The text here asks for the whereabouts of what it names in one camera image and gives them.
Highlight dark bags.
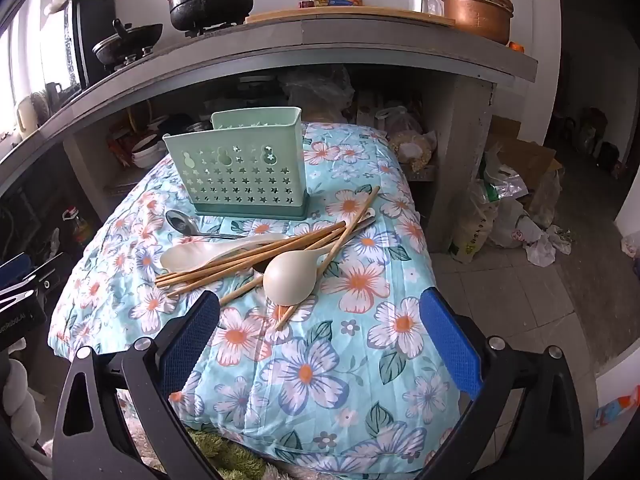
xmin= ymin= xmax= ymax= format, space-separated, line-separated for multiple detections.
xmin=575 ymin=107 xmax=622 ymax=172

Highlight bunch of wooden chopsticks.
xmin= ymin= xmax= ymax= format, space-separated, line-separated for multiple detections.
xmin=155 ymin=186 xmax=382 ymax=332

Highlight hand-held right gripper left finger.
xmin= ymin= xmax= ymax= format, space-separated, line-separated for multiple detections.
xmin=52 ymin=289 xmax=223 ymax=480

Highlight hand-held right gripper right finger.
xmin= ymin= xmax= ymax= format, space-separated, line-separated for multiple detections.
xmin=415 ymin=287 xmax=601 ymax=480

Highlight white rice sack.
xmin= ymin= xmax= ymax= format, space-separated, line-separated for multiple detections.
xmin=450 ymin=180 xmax=502 ymax=264

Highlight white plastic rice spoon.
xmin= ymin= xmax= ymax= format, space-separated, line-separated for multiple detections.
xmin=159 ymin=232 xmax=290 ymax=272

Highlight cardboard box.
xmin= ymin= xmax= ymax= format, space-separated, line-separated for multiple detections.
xmin=487 ymin=115 xmax=564 ymax=192

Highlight person's left hand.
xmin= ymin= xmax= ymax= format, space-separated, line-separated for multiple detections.
xmin=0 ymin=337 xmax=43 ymax=448

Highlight green fluffy rug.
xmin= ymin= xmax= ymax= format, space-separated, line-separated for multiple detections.
xmin=187 ymin=430 xmax=269 ymax=480

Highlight white mug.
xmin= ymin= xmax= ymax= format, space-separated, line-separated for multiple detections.
xmin=17 ymin=97 xmax=39 ymax=134

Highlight wooden cutting board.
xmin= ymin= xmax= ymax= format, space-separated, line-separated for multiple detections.
xmin=245 ymin=6 xmax=457 ymax=27

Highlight stack of white bowls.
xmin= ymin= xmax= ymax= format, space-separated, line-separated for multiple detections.
xmin=131 ymin=132 xmax=169 ymax=169

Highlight green plastic utensil holder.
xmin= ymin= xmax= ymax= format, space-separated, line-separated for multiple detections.
xmin=162 ymin=106 xmax=307 ymax=221

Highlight silver green packet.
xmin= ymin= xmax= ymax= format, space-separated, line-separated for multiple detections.
xmin=480 ymin=160 xmax=529 ymax=202

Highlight concrete kitchen counter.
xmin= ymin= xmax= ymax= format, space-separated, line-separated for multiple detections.
xmin=0 ymin=14 xmax=538 ymax=256

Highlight clear plastic bag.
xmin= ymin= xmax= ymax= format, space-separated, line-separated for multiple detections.
xmin=279 ymin=65 xmax=357 ymax=112

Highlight crumpled white plastic bag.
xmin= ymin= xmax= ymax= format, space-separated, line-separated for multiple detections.
xmin=495 ymin=195 xmax=574 ymax=267

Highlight black kitchen appliance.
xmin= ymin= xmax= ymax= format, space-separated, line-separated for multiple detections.
xmin=42 ymin=0 xmax=117 ymax=106

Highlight cooking oil bottle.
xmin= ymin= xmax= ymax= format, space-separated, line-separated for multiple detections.
xmin=62 ymin=206 xmax=94 ymax=250

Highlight metal spoon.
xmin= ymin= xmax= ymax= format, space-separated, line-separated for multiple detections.
xmin=166 ymin=209 xmax=248 ymax=241

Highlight black wok with lid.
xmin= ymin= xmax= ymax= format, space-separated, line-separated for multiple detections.
xmin=92 ymin=19 xmax=164 ymax=67

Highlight copper-coloured pot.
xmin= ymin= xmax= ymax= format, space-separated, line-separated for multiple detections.
xmin=441 ymin=0 xmax=515 ymax=46

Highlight floral turquoise blanket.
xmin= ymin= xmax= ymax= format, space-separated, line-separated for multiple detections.
xmin=47 ymin=121 xmax=473 ymax=480

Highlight white plastic ladle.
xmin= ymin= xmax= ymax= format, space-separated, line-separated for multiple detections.
xmin=262 ymin=205 xmax=377 ymax=307

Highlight orange blue packet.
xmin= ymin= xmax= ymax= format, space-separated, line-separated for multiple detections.
xmin=595 ymin=392 xmax=640 ymax=429

